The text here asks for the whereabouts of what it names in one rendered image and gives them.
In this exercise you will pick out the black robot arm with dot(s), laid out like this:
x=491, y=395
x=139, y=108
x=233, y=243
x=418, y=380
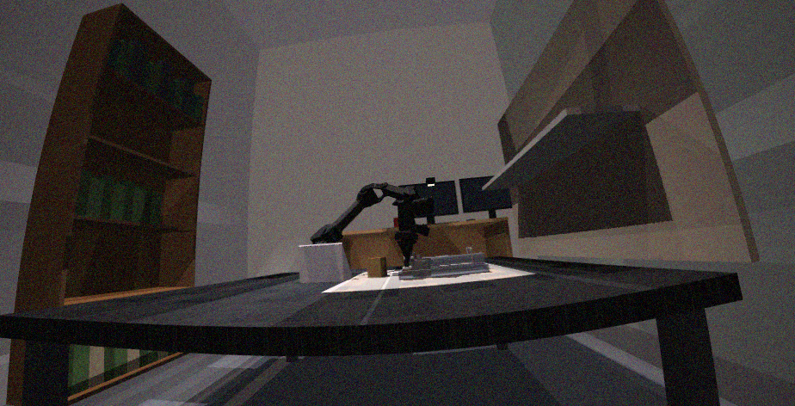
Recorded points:
x=407, y=201

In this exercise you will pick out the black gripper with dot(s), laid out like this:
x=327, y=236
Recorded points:
x=406, y=235

